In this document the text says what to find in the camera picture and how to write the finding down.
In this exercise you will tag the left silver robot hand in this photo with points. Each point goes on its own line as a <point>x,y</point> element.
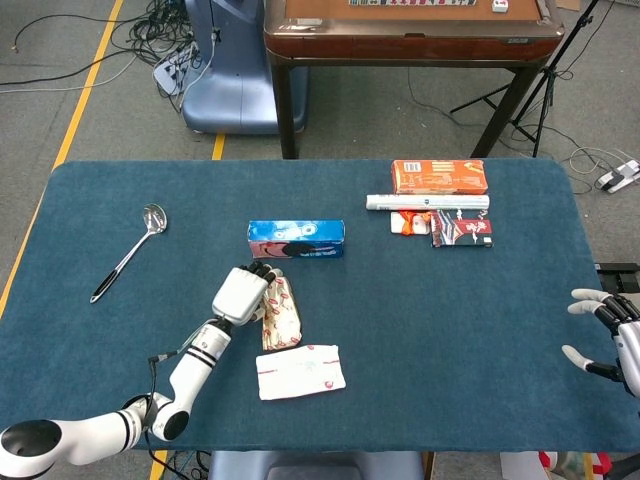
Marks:
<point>240,295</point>

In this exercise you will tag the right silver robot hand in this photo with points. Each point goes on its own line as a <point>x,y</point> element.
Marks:
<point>629,345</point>

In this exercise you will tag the shiny foil snack packet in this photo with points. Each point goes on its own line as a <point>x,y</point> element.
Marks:
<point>282,320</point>

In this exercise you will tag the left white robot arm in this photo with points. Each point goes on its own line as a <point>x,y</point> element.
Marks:
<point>195,365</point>

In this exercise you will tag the black equipment block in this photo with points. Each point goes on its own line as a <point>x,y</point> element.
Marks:
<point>620,280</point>

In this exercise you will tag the blue Oreo cookie box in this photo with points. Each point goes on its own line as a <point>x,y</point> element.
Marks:
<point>295,232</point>

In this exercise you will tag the white power strip black plug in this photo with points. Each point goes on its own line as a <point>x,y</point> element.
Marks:
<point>620,177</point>

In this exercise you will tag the white box orange ribbon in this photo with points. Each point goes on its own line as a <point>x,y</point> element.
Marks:
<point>407,225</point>

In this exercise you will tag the grey-blue robot torso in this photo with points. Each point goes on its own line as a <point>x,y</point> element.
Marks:
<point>315,467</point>

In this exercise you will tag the dark patterned card box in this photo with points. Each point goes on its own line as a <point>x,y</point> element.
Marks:
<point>462,230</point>

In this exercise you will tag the cling film roll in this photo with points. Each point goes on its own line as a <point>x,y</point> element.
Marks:
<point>430,203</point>

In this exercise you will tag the orange cardboard box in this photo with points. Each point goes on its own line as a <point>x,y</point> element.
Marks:
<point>440,177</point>

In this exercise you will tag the black tripod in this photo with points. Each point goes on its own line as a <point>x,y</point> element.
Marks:
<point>545,85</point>

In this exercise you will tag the brown mahjong table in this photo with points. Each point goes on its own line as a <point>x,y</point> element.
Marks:
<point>415,45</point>

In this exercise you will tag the single white mahjong tile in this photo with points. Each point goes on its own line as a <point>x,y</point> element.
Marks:
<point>500,5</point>

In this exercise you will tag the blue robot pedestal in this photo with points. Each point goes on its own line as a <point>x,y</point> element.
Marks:
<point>240,75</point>

